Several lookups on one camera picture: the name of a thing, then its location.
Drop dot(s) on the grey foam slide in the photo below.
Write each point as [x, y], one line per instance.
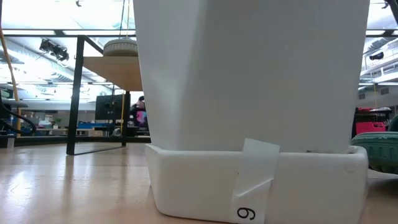
[119, 48]

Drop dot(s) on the teal green foam slide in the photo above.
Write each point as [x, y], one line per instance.
[379, 152]

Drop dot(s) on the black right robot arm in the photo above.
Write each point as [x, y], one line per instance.
[396, 9]

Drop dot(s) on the wooden shelf board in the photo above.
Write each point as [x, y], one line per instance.
[118, 73]

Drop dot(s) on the person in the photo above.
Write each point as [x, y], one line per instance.
[140, 116]

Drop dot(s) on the tall white plastic container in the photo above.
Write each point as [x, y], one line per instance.
[248, 77]

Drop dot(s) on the white plastic base tray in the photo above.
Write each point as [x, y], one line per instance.
[192, 186]

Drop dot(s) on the white tape label with digit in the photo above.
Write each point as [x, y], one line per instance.
[255, 174]

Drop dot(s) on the wide black monitor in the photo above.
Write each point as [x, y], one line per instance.
[109, 107]

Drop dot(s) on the blue box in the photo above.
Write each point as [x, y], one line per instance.
[90, 125]

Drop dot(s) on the small potted plant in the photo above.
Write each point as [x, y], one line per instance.
[57, 123]

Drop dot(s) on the black ceiling spotlight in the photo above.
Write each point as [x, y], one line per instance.
[57, 51]

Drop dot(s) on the red plastic crate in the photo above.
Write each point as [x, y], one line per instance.
[370, 128]

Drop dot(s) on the small white block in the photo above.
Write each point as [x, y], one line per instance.
[10, 143]

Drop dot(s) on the small black ceiling fixture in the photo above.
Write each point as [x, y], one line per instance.
[386, 4]

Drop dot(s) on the black table edge rail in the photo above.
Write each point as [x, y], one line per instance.
[46, 140]

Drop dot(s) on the black overhead frame bar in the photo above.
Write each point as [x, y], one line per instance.
[59, 32]

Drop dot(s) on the small black duct object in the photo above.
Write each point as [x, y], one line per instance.
[377, 56]

